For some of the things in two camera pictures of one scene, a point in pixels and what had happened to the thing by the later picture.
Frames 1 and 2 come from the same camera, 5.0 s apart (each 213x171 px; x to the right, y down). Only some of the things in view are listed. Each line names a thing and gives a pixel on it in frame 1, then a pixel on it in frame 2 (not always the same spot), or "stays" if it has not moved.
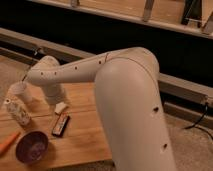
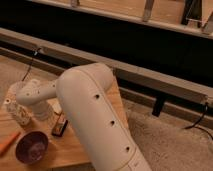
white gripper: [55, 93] to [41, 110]
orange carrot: [6, 144] stays
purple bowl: [32, 146] stays
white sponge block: [59, 107] stays
